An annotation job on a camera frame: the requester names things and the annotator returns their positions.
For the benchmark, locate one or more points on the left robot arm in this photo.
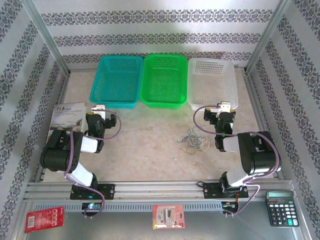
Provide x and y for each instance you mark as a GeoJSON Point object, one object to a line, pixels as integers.
{"type": "Point", "coordinates": [57, 155]}

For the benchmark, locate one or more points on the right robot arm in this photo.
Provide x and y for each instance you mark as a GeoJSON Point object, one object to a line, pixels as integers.
{"type": "Point", "coordinates": [262, 155]}

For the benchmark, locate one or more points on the book with printed cover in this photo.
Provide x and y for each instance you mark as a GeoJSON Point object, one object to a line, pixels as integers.
{"type": "Point", "coordinates": [67, 117]}

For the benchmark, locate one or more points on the white plastic basket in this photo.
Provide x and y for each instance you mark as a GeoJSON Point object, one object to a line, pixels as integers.
{"type": "Point", "coordinates": [212, 85]}

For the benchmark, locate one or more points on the teal plastic basket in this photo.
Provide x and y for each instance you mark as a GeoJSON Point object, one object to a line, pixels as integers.
{"type": "Point", "coordinates": [115, 82]}

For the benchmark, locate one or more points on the green plastic basket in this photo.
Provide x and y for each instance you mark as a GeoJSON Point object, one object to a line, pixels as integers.
{"type": "Point", "coordinates": [162, 85]}

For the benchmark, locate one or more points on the small circuit board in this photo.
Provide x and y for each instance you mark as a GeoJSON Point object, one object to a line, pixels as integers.
{"type": "Point", "coordinates": [228, 205]}
{"type": "Point", "coordinates": [91, 206]}

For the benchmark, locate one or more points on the black desk calculator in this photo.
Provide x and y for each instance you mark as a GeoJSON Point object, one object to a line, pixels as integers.
{"type": "Point", "coordinates": [282, 212]}

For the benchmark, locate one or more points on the pink USB drive package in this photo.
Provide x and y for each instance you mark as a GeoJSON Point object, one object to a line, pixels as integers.
{"type": "Point", "coordinates": [168, 216]}

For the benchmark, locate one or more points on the red retail package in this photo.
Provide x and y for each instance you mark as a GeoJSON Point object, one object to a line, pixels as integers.
{"type": "Point", "coordinates": [43, 220]}

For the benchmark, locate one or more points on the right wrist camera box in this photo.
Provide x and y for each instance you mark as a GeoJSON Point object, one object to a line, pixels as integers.
{"type": "Point", "coordinates": [225, 107]}

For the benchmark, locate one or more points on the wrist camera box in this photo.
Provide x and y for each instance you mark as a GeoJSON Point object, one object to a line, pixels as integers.
{"type": "Point", "coordinates": [98, 108]}
{"type": "Point", "coordinates": [225, 107]}

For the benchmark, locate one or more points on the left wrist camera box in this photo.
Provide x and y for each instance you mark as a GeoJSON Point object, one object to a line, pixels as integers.
{"type": "Point", "coordinates": [98, 108]}

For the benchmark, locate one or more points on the aluminium table side rail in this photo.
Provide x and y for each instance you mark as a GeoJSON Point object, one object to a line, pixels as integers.
{"type": "Point", "coordinates": [64, 85]}
{"type": "Point", "coordinates": [255, 100]}

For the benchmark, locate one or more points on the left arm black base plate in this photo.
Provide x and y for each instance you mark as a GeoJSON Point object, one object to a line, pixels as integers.
{"type": "Point", "coordinates": [107, 191]}

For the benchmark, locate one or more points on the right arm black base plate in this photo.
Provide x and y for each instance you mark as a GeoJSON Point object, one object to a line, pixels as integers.
{"type": "Point", "coordinates": [211, 191]}

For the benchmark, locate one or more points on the aluminium frame post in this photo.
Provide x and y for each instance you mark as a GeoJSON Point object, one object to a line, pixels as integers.
{"type": "Point", "coordinates": [267, 37]}
{"type": "Point", "coordinates": [48, 37]}

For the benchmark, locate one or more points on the aluminium mounting rail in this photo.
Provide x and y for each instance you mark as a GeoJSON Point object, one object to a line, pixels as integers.
{"type": "Point", "coordinates": [160, 190]}

